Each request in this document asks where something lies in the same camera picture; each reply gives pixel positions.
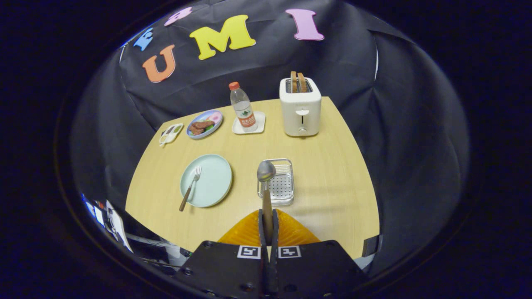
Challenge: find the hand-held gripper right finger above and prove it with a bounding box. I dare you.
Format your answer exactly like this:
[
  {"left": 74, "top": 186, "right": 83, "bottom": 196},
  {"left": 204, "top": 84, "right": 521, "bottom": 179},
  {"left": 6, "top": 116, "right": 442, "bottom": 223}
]
[{"left": 270, "top": 209, "right": 370, "bottom": 299}]

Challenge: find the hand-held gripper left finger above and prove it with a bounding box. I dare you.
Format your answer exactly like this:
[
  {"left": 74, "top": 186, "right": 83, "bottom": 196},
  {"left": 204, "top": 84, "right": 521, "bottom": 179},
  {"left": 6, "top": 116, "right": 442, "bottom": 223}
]
[{"left": 175, "top": 209, "right": 271, "bottom": 299}]

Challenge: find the wooden handled metal fork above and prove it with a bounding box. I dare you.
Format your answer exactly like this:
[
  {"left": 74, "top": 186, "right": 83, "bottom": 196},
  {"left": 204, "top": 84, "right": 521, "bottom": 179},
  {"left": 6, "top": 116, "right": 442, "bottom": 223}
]
[{"left": 179, "top": 166, "right": 202, "bottom": 212}]

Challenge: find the wooden handled metal spoon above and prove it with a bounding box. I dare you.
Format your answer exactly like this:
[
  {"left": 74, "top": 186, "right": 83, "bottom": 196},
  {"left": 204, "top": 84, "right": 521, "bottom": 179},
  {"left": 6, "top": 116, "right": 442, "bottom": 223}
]
[{"left": 256, "top": 160, "right": 277, "bottom": 245}]

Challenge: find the pale green round plate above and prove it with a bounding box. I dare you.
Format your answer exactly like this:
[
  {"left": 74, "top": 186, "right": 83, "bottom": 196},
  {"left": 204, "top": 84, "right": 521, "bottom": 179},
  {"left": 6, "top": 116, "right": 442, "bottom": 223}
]
[{"left": 180, "top": 154, "right": 233, "bottom": 208}]

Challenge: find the white paper sheet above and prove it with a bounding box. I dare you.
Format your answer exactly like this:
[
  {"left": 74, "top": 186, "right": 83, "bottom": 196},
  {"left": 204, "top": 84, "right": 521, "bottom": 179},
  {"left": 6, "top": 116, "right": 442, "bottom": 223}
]
[{"left": 105, "top": 200, "right": 134, "bottom": 253}]

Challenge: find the blue lit device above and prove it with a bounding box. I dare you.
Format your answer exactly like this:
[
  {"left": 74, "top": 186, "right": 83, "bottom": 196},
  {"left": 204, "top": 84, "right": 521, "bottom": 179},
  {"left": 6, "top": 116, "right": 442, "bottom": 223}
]
[{"left": 82, "top": 193, "right": 106, "bottom": 227}]

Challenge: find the white divided seasoning dish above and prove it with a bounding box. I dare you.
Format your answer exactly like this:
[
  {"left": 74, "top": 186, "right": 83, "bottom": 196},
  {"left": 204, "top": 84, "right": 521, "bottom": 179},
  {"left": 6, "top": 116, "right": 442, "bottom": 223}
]
[{"left": 159, "top": 123, "right": 184, "bottom": 147}]

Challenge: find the blue oval food plate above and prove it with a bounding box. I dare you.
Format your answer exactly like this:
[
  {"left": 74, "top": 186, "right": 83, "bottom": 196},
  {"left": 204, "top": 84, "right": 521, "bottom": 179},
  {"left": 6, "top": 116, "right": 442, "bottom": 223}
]
[{"left": 186, "top": 110, "right": 224, "bottom": 139}]

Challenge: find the white square coaster tray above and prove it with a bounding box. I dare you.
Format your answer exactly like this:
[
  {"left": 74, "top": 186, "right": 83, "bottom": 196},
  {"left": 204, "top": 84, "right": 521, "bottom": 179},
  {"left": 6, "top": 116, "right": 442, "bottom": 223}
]
[{"left": 232, "top": 111, "right": 266, "bottom": 135}]

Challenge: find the black backdrop cloth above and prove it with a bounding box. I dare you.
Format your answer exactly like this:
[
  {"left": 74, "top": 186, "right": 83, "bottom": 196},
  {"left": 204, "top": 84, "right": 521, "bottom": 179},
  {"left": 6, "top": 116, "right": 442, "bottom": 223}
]
[{"left": 71, "top": 0, "right": 470, "bottom": 277}]

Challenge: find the red capped water bottle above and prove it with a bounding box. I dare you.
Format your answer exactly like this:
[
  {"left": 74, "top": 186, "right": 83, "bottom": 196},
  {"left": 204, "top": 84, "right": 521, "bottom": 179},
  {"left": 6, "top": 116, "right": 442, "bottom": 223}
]
[{"left": 229, "top": 81, "right": 259, "bottom": 133}]

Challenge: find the white toaster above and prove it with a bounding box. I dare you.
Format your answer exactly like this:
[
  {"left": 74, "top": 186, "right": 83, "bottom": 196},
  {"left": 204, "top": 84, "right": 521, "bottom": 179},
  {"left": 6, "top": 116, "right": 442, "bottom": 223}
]
[{"left": 279, "top": 77, "right": 322, "bottom": 137}]

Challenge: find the metal wire cutlery basket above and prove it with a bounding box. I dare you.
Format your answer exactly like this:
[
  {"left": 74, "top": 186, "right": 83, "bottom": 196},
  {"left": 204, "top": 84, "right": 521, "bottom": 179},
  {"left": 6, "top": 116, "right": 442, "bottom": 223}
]
[{"left": 257, "top": 158, "right": 295, "bottom": 206}]

